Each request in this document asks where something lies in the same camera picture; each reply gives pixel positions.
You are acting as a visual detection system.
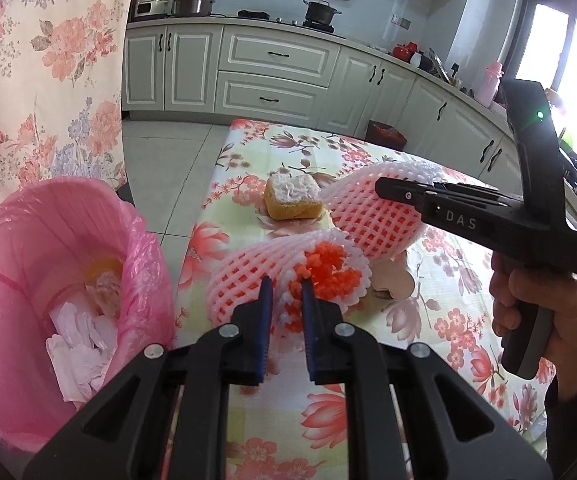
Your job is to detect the white kitchen cabinets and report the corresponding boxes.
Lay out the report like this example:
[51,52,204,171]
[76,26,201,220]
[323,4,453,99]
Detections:
[121,16,544,182]

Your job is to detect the large pink foam net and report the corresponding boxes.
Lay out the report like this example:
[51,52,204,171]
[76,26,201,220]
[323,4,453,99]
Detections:
[319,161,500,265]

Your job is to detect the red kettle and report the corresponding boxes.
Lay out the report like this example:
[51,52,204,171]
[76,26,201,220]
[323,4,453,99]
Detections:
[392,41,420,62]

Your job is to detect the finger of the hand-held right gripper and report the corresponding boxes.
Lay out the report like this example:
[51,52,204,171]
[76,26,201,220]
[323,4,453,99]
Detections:
[375,176,500,214]

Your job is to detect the yellow sponge with stained top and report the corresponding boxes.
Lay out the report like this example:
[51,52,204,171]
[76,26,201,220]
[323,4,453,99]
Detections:
[84,256,125,319]

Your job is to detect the pink foam net orange inside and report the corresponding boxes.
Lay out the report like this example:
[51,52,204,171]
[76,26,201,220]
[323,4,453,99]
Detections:
[206,231,373,332]

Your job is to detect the black gas stove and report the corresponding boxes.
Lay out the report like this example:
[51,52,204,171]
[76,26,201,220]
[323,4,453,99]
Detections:
[237,9,348,40]

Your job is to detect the black cooking pot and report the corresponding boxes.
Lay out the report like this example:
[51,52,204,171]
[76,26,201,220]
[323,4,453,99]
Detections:
[302,0,343,27]

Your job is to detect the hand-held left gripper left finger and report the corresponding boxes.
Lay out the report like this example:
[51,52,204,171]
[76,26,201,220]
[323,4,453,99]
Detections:
[23,276,273,480]

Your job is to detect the steel pressure cooker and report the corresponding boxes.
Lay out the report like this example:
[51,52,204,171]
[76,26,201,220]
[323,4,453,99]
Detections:
[170,0,216,18]

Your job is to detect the pink thermos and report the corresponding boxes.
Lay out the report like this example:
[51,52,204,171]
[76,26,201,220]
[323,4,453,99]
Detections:
[477,61,506,107]

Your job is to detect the white plastic bag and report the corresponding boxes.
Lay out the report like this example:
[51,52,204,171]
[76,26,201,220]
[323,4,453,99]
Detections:
[45,302,120,404]

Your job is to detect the floral curtain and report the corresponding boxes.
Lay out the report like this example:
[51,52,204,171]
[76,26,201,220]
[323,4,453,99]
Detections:
[0,0,142,197]

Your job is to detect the floral tablecloth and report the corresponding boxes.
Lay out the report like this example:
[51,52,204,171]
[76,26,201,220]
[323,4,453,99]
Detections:
[172,118,565,480]

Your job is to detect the white rice cooker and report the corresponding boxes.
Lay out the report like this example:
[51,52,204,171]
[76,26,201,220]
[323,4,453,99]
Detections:
[134,0,171,19]

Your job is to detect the pink-lined trash bin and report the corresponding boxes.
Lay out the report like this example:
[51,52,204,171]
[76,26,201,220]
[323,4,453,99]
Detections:
[0,176,175,455]

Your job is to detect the bright window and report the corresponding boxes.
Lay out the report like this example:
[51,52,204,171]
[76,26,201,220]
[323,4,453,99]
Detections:
[515,2,577,161]

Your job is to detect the dark bin with red bag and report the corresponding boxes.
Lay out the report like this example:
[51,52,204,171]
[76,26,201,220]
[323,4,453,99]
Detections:
[367,120,408,152]

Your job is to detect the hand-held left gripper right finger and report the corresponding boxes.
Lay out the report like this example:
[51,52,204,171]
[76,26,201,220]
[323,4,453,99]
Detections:
[302,280,551,480]

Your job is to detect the yellow sponge with white top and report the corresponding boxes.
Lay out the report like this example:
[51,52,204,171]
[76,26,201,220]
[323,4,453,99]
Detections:
[263,170,326,222]

